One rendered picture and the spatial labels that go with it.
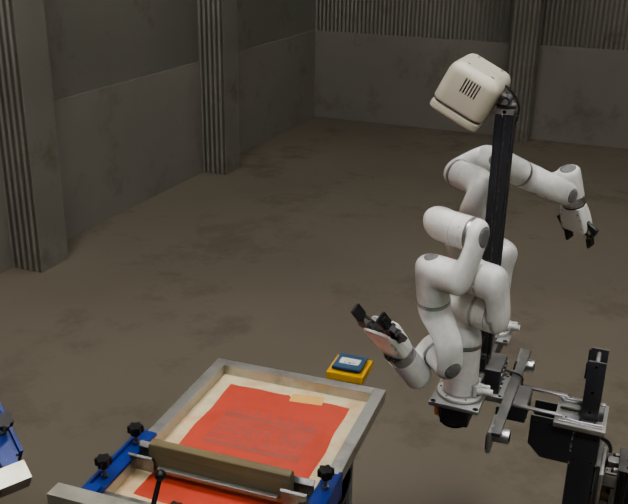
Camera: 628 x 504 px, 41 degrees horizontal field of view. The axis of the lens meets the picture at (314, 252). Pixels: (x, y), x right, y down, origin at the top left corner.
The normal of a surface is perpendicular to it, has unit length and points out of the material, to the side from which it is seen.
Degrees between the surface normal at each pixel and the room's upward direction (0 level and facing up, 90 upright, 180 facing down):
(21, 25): 90
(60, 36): 90
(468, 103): 90
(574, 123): 90
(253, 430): 0
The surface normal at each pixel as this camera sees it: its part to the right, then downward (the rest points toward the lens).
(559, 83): -0.38, 0.33
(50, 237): 0.92, 0.15
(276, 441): 0.02, -0.93
